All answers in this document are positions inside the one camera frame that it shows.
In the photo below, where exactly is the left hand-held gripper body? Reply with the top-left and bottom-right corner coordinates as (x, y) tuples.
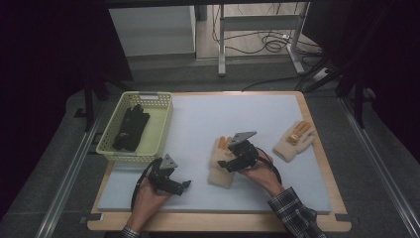
(147, 153), (184, 196)

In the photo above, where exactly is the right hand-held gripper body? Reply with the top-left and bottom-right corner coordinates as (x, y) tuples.
(227, 130), (261, 173)

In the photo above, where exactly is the beige glove with orange fingertips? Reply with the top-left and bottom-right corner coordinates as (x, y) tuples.
(272, 120), (317, 159)
(207, 135), (238, 189)

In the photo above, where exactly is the pale yellow plastic basket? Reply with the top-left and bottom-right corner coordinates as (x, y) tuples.
(95, 91), (174, 164)

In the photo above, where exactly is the plain black glove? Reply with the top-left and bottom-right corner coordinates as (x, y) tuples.
(111, 131), (134, 152)

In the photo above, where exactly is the black glove with small print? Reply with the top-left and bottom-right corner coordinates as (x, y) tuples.
(114, 103), (152, 153)

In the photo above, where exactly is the person's right hand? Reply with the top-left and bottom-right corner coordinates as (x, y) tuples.
(238, 149), (285, 197)

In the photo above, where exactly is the person's left hand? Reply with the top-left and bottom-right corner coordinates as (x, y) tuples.
(126, 179), (174, 232)

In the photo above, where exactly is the white foam mat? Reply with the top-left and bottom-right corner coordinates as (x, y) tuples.
(96, 93), (333, 214)

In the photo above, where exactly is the person's left plaid sleeve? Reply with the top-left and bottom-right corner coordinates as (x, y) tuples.
(119, 225), (143, 238)

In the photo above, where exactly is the person's plaid sleeve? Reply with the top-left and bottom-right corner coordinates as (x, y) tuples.
(119, 225), (143, 238)
(266, 186), (329, 238)

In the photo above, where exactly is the person's right plaid sleeve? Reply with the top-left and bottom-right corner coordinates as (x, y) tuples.
(266, 186), (329, 238)

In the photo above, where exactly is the black stand leg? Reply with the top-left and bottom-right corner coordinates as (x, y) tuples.
(336, 73), (368, 129)
(82, 77), (112, 133)

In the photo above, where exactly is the white power strip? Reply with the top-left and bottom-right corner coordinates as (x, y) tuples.
(311, 66), (330, 82)

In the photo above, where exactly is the white metal stand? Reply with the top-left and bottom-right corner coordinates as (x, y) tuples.
(217, 2), (312, 77)

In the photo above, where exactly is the white cabinet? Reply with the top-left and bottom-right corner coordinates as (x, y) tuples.
(108, 5), (197, 58)

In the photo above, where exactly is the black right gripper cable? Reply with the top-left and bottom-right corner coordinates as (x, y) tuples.
(253, 147), (283, 185)

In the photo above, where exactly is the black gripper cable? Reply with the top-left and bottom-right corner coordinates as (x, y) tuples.
(130, 158), (162, 212)
(253, 147), (283, 185)

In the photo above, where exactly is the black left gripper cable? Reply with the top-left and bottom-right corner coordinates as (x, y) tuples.
(130, 158), (162, 212)

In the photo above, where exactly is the black floor cable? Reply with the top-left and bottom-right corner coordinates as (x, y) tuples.
(242, 74), (302, 92)

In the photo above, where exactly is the aluminium rail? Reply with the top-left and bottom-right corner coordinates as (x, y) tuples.
(34, 107), (105, 238)
(339, 96), (420, 238)

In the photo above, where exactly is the tangle of black floor cables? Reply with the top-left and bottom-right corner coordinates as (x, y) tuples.
(211, 3), (324, 57)

